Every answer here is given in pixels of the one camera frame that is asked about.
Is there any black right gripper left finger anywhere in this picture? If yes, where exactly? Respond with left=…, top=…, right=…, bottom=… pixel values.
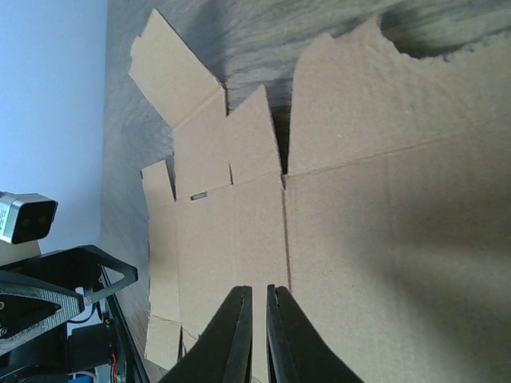
left=160, top=286, right=252, bottom=383

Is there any cardboard box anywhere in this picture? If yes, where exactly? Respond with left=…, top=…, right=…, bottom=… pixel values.
left=129, top=10, right=510, bottom=382

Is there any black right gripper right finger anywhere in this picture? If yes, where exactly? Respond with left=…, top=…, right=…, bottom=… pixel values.
left=266, top=285, right=362, bottom=383

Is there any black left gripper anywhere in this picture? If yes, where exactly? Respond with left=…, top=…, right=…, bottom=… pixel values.
left=1, top=245, right=138, bottom=382

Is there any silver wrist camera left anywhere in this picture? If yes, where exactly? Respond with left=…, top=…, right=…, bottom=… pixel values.
left=1, top=191, right=58, bottom=244

